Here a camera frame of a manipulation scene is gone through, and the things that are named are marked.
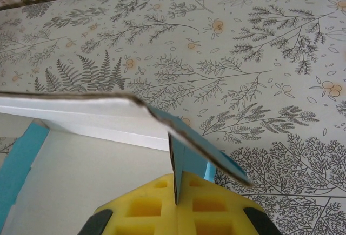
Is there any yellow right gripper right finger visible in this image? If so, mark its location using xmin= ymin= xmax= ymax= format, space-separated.
xmin=177 ymin=175 xmax=282 ymax=235

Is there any blue paper box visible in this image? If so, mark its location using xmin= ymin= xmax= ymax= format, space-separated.
xmin=0 ymin=90 xmax=255 ymax=235

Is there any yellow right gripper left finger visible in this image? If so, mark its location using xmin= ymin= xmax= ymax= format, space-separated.
xmin=78 ymin=174 xmax=179 ymax=235

